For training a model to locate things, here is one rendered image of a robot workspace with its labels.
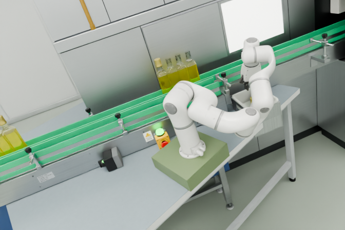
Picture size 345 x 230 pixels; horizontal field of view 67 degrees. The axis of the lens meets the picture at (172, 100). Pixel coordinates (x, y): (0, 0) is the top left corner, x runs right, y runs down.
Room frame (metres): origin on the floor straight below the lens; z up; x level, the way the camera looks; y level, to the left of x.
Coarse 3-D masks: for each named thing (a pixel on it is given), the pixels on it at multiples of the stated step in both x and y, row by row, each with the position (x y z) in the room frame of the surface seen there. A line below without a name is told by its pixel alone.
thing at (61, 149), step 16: (144, 112) 1.23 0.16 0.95; (160, 112) 1.24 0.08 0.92; (96, 128) 1.20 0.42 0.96; (112, 128) 1.20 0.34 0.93; (128, 128) 1.21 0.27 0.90; (64, 144) 1.17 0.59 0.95; (80, 144) 1.18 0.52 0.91; (16, 160) 1.13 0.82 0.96; (48, 160) 1.15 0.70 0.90; (0, 176) 1.12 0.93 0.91
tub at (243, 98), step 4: (240, 92) 1.32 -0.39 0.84; (244, 92) 1.32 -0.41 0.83; (248, 92) 1.32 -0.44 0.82; (232, 96) 1.31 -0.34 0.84; (236, 96) 1.31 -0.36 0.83; (240, 96) 1.32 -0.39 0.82; (244, 96) 1.32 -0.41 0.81; (248, 96) 1.32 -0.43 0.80; (236, 100) 1.25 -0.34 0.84; (240, 100) 1.31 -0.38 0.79; (244, 100) 1.32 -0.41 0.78; (248, 100) 1.32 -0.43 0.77; (276, 100) 1.13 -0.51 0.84; (240, 104) 1.20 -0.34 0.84; (244, 104) 1.29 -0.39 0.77; (248, 104) 1.28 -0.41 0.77
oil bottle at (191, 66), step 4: (192, 60) 1.40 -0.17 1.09; (188, 64) 1.38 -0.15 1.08; (192, 64) 1.38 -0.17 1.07; (196, 64) 1.39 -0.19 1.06; (188, 68) 1.38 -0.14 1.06; (192, 68) 1.38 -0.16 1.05; (196, 68) 1.38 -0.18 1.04; (188, 72) 1.38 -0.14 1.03; (192, 72) 1.38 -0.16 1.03; (196, 72) 1.38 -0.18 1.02; (192, 76) 1.38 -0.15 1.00; (196, 76) 1.38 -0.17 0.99; (192, 80) 1.38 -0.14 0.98; (196, 80) 1.38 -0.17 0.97
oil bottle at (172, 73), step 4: (168, 68) 1.38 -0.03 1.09; (172, 68) 1.37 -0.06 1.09; (168, 72) 1.36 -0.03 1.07; (172, 72) 1.36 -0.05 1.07; (176, 72) 1.37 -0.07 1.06; (168, 76) 1.37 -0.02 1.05; (172, 76) 1.36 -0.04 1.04; (176, 76) 1.37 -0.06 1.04; (172, 80) 1.36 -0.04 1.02; (176, 80) 1.37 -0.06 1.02; (172, 84) 1.36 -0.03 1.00
